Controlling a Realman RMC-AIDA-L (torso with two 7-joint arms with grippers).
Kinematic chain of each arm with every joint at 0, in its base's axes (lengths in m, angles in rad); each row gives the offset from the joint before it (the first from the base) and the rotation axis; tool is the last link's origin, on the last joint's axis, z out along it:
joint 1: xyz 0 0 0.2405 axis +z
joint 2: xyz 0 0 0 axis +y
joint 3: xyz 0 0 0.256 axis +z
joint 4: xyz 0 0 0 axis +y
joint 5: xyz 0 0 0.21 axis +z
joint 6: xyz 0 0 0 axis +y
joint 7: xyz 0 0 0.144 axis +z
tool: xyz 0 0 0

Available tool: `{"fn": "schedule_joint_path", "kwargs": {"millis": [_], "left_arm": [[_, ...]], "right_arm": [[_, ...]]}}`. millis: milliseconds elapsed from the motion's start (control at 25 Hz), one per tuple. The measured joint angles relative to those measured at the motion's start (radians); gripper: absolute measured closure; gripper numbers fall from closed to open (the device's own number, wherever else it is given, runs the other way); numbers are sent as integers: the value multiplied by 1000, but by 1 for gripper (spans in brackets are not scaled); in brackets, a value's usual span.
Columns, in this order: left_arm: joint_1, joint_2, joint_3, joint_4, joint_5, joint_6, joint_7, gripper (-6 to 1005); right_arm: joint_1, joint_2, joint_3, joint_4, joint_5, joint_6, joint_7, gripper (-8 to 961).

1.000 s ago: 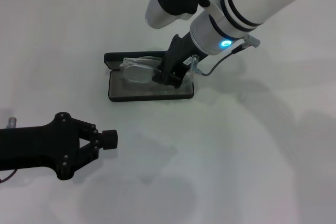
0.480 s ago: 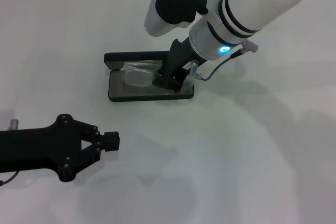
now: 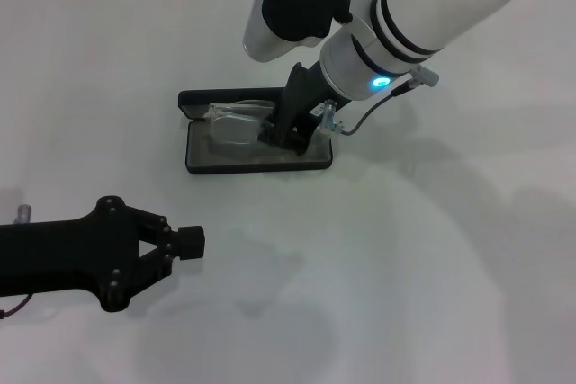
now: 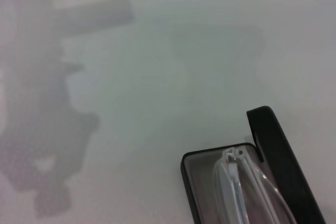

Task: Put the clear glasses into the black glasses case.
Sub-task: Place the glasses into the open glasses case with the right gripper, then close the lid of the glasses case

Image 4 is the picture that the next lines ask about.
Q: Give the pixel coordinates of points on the black glasses case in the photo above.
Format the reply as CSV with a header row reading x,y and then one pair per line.
x,y
283,155

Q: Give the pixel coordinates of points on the clear white glasses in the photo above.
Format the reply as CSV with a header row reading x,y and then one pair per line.
x,y
231,187

